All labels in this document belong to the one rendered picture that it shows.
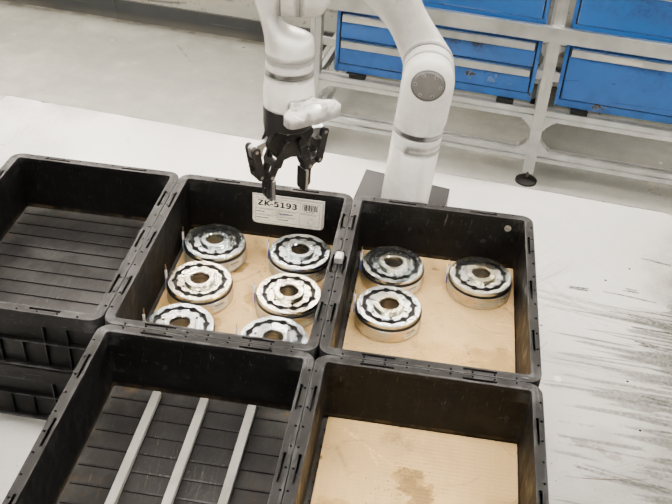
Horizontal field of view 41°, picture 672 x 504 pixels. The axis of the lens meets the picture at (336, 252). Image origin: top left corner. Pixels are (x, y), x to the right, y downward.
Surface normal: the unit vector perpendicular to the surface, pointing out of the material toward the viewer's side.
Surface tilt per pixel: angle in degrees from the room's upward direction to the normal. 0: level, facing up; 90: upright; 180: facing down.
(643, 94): 90
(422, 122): 92
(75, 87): 0
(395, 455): 0
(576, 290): 0
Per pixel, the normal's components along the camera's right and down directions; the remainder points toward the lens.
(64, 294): 0.06, -0.80
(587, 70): -0.25, 0.56
